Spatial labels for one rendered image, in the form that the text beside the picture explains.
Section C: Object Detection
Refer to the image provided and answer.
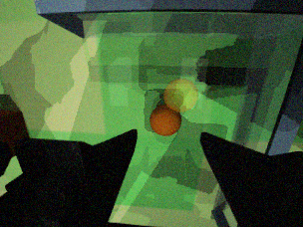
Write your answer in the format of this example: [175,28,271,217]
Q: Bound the low clear corner walls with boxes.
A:
[45,11,303,227]

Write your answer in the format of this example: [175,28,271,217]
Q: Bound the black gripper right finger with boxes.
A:
[200,132,303,227]

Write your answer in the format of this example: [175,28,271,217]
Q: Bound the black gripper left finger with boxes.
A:
[14,129,138,222]

